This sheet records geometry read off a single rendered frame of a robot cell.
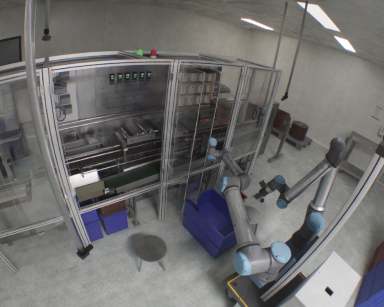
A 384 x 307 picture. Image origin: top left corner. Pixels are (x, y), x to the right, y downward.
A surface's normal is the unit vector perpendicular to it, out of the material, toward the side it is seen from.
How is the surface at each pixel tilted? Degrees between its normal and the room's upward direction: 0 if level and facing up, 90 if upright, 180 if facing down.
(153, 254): 0
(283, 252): 5
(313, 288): 0
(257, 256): 10
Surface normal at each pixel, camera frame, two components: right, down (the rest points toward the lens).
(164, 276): 0.14, -0.84
